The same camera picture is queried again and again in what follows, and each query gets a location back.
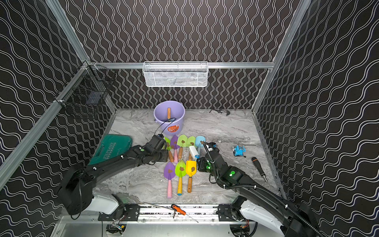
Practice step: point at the purple trowel pink handle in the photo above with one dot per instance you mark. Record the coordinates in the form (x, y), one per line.
(169, 174)
(175, 146)

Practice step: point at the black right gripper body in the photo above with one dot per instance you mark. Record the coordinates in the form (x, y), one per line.
(204, 166)

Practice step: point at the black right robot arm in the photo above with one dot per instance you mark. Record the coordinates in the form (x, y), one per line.
(259, 204)

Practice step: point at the purple plastic bucket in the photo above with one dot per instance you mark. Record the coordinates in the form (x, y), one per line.
(175, 125)

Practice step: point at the wide green trowel wooden handle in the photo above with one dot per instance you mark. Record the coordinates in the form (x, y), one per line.
(182, 143)

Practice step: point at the yellow square trowel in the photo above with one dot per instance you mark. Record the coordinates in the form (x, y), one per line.
(191, 169)

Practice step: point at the wide light blue trowel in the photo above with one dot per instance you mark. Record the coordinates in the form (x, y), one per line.
(198, 143)

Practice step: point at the lime front trowel yellow handle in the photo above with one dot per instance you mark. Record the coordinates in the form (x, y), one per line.
(180, 171)

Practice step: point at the white wire basket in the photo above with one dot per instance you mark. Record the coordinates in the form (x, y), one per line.
(176, 73)

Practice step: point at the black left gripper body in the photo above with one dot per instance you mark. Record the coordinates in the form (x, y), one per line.
(165, 155)

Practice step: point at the purple front trowel pink handle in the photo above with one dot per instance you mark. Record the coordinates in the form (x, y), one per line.
(169, 174)

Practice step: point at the green plastic tool case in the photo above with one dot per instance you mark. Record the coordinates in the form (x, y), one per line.
(112, 145)

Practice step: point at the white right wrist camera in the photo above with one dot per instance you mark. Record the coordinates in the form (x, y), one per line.
(210, 146)

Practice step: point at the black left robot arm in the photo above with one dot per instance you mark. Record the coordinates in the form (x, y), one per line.
(76, 189)

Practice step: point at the black wire basket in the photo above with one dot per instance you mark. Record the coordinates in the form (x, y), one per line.
(87, 97)

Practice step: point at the small blue clamp tool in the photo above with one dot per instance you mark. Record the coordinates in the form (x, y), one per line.
(239, 151)

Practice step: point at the black orange screwdriver handle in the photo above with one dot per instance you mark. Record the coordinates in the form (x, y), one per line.
(259, 168)

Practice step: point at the black clip tool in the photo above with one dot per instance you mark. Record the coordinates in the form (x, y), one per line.
(221, 111)

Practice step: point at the orange handled screwdriver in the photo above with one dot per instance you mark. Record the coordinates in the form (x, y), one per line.
(181, 211)

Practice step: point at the white blue brush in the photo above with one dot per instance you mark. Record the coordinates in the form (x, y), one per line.
(194, 153)

